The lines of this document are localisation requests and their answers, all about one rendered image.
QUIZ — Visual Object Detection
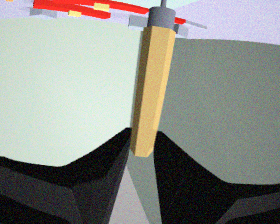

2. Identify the red long rectangular bar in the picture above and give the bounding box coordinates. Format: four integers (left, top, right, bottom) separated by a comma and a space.
52, 0, 149, 14
32, 0, 110, 19

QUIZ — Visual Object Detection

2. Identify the yellow-handled awl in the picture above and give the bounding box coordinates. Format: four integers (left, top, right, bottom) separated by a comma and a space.
130, 0, 176, 157

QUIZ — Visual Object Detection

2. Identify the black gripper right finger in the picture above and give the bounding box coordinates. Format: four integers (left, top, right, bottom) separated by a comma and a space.
154, 132, 280, 224

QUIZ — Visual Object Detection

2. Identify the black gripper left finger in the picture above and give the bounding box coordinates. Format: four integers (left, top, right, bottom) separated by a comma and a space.
0, 128, 132, 224

